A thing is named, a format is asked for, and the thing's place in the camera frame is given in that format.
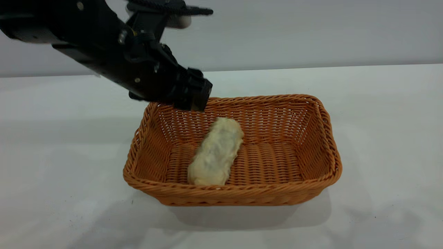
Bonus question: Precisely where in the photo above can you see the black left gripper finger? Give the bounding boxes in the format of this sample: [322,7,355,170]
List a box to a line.
[174,89,209,112]
[186,67,213,100]

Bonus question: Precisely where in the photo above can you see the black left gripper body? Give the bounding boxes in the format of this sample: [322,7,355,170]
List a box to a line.
[119,32,190,105]

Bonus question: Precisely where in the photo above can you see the striped orange cream bread roll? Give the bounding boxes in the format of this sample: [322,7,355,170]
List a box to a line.
[187,117,244,186]

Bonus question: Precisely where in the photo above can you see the orange woven wicker basket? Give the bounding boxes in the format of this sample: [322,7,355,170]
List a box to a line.
[123,94,343,207]

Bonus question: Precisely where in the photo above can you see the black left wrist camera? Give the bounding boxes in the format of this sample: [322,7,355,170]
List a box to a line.
[127,10,192,43]

